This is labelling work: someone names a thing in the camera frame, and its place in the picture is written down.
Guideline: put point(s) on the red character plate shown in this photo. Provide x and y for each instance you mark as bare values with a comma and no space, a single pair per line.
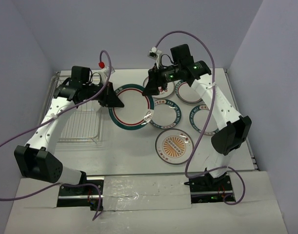
164,94

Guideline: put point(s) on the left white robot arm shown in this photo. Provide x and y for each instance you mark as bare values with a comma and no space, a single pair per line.
36,158

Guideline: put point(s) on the teal ring plate right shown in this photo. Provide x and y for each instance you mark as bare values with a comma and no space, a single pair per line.
198,117

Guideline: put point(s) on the metal wire dish rack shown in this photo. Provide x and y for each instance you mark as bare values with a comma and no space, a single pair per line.
84,125

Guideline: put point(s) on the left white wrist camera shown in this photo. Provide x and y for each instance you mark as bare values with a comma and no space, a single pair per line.
104,72

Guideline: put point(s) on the teal red rim plate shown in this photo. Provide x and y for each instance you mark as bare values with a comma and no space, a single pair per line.
138,110

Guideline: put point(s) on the teal ring lettered plate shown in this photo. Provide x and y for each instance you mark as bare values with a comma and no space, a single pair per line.
167,114

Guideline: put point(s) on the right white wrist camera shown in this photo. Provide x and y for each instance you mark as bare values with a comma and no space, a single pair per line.
155,53

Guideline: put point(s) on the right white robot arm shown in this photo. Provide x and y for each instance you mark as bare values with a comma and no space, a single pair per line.
233,127

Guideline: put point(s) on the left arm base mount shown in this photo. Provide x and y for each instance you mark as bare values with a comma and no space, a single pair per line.
78,197

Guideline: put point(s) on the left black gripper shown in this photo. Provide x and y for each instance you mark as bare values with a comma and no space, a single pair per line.
109,99

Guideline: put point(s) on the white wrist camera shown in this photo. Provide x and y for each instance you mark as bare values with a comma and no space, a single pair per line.
155,53
104,72

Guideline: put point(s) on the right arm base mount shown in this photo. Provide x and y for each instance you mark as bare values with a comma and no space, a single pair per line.
206,189

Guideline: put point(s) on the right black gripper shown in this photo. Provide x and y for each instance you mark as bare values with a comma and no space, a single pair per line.
155,81

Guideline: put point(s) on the orange sunburst plate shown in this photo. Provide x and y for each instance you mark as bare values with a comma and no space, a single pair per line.
174,146

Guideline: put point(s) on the silver tape strip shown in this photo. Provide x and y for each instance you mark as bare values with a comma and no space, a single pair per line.
150,192

